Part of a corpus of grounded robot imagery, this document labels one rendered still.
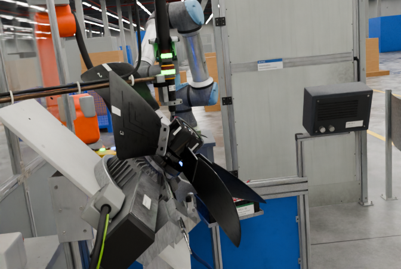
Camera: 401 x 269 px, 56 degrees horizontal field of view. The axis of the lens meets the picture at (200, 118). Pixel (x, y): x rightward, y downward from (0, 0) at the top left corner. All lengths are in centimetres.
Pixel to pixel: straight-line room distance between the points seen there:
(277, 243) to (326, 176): 166
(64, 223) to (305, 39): 246
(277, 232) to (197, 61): 88
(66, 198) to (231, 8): 224
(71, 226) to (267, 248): 98
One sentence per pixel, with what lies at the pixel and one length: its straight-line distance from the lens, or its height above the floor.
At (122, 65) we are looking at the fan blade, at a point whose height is 143.
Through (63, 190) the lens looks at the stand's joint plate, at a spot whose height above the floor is 111.
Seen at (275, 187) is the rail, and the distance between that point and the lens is 173.
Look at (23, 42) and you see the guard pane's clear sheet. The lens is 211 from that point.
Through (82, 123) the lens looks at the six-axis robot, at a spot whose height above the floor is 67.
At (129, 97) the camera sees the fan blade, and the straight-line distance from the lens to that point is 95.
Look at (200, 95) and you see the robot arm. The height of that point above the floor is 123.
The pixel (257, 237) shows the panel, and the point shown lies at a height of 59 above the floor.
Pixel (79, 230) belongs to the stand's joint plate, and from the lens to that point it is 119.
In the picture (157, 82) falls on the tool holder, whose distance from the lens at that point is 119.
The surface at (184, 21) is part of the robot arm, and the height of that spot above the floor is 159.
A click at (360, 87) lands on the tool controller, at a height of 124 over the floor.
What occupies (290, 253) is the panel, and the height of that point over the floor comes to 49.
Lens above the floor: 147
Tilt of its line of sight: 11 degrees down
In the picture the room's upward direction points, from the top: 6 degrees counter-clockwise
